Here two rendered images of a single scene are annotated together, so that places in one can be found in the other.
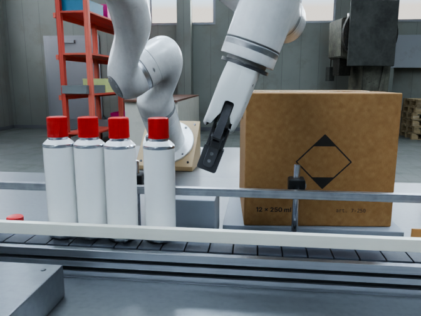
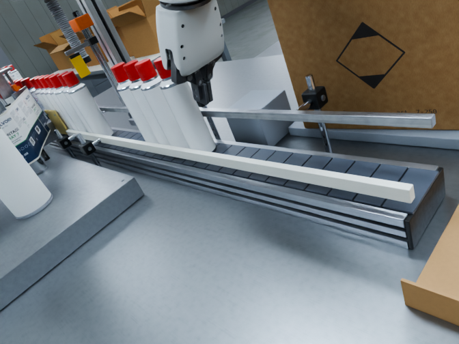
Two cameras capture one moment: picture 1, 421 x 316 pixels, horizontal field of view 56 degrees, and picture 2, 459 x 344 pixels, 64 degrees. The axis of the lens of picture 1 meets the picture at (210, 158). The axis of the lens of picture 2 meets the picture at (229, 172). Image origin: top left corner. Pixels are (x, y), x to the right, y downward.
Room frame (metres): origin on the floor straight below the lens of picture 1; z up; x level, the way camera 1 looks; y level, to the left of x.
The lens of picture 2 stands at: (0.21, -0.46, 1.20)
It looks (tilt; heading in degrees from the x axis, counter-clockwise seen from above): 29 degrees down; 49
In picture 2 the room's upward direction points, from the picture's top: 24 degrees counter-clockwise
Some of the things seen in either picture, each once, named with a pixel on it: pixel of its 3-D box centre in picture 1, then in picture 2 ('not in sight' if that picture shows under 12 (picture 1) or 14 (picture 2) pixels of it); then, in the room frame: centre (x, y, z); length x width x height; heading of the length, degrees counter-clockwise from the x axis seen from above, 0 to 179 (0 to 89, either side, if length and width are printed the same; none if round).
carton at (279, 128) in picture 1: (307, 151); (391, 28); (0.90, -0.22, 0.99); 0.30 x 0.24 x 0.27; 88
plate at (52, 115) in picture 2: not in sight; (57, 122); (0.69, 0.78, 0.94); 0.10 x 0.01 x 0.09; 83
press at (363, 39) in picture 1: (352, 69); not in sight; (8.06, -2.80, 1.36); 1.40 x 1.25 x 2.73; 84
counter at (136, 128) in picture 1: (167, 120); not in sight; (7.36, 0.79, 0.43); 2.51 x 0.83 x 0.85; 174
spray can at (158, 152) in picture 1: (159, 179); (184, 108); (0.64, 0.08, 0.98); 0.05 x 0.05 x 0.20
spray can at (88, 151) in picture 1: (91, 177); (152, 107); (0.66, 0.20, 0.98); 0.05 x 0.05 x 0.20
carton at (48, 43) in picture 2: not in sight; (64, 48); (2.26, 3.57, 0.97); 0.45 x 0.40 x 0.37; 176
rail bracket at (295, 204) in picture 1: (297, 211); (314, 127); (0.68, -0.16, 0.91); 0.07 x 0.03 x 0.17; 173
